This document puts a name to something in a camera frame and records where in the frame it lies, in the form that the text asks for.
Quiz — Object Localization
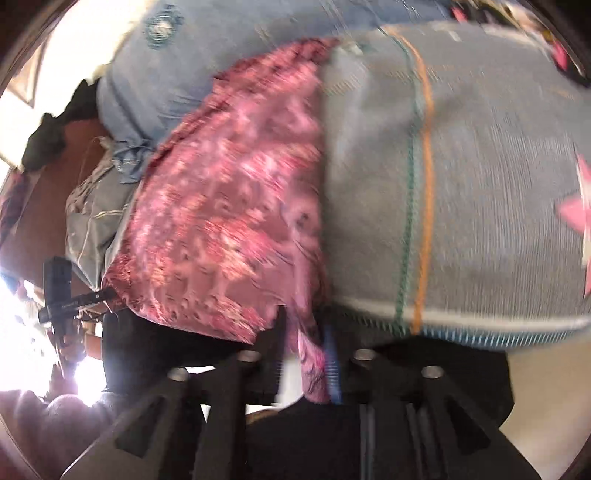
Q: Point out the pink floral garment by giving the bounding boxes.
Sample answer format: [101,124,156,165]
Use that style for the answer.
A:
[103,39,334,404]

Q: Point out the black cloth by window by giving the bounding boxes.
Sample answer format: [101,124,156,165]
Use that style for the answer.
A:
[20,78,107,173]

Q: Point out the grey striped quilt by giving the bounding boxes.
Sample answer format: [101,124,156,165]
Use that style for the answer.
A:
[322,21,590,350]

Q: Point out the clutter pile on bedside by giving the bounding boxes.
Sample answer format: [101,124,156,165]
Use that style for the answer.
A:
[450,1,590,88]

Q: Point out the left hand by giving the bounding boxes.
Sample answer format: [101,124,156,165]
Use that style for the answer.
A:
[47,329,102,399]

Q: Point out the blue plaid pillow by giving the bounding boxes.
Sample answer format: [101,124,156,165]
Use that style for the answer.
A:
[97,0,450,184]

